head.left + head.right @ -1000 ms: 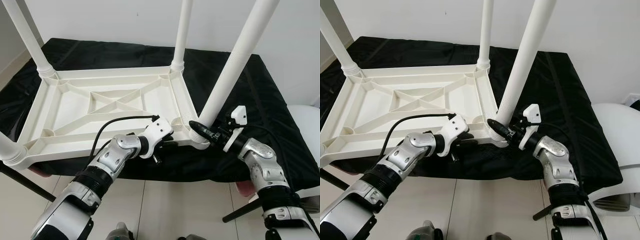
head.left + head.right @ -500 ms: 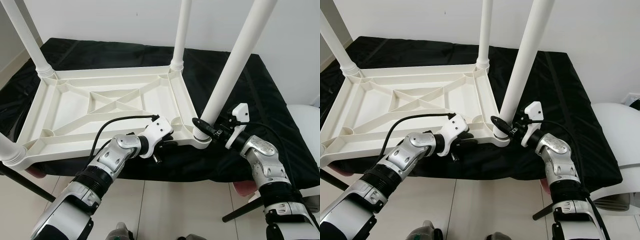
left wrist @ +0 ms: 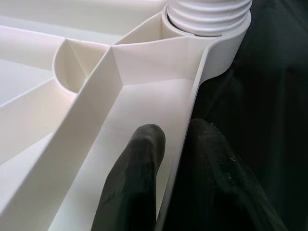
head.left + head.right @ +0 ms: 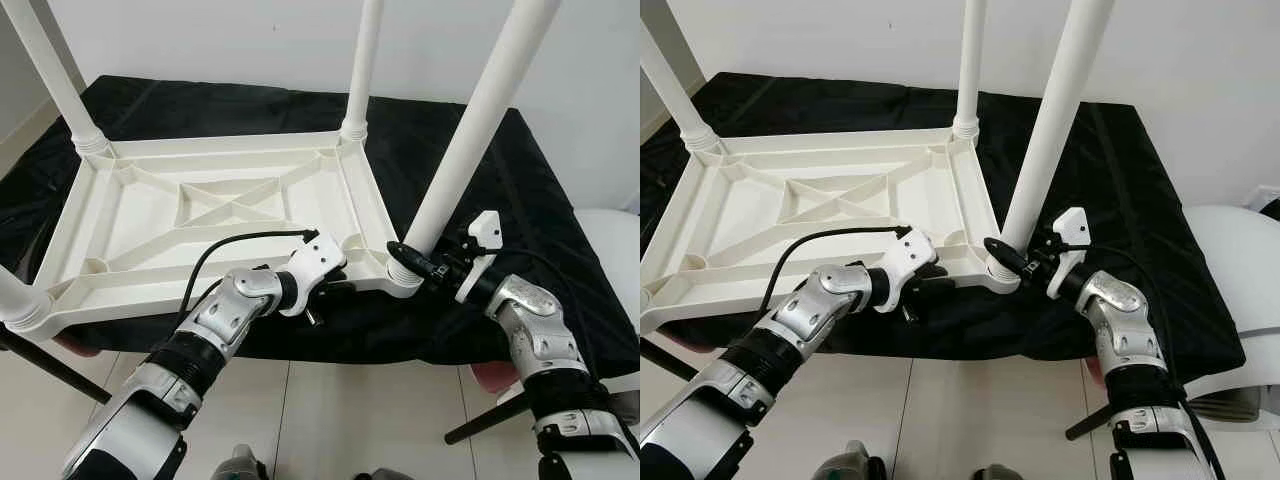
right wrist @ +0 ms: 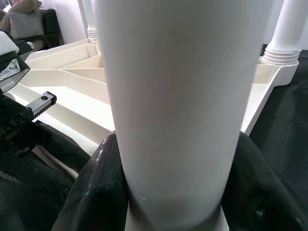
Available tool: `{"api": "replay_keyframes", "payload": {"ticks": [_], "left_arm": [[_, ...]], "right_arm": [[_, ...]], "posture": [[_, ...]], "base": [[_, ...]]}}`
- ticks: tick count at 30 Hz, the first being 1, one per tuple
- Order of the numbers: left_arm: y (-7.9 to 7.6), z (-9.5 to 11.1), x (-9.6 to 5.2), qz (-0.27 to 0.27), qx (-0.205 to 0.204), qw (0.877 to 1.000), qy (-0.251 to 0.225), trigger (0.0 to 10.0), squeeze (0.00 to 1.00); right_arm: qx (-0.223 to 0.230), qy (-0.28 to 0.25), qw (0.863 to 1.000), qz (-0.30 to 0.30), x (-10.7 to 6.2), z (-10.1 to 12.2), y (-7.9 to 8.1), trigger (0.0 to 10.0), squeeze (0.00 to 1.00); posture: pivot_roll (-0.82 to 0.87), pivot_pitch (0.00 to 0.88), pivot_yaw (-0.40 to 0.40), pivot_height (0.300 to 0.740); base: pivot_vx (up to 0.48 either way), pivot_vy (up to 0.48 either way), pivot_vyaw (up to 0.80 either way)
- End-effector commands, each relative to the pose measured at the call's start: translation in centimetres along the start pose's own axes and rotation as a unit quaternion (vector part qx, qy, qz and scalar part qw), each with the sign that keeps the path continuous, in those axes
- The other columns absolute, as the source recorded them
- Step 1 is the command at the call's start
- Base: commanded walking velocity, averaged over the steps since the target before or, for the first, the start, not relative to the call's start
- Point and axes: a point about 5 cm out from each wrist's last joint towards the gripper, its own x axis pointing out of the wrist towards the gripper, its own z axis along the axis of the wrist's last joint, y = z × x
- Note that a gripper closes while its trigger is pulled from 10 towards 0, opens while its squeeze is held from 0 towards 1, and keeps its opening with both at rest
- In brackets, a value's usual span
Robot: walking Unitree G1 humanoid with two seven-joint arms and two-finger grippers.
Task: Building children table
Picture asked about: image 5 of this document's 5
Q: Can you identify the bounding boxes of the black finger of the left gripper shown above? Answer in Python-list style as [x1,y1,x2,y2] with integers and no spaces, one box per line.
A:
[30,121,92,176]

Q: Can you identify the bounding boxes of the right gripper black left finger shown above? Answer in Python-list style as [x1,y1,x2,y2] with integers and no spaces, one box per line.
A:
[51,133,132,231]

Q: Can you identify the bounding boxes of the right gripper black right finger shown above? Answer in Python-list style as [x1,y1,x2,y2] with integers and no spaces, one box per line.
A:
[220,131,308,231]

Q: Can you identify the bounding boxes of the white plastic children table top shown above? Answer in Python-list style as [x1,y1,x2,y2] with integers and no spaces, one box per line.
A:
[4,38,301,231]

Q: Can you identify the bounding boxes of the white plastic table leg tube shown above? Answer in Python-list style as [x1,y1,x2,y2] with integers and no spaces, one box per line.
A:
[82,0,100,43]
[92,0,265,231]
[260,0,308,66]

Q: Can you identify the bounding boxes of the black table cover cloth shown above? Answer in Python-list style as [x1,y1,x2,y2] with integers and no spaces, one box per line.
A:
[0,49,308,231]

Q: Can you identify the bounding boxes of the grey cushion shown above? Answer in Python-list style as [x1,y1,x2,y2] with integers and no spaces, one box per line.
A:
[8,10,46,39]

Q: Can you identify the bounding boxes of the wooden armchair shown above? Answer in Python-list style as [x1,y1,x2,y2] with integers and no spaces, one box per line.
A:
[0,8,61,51]

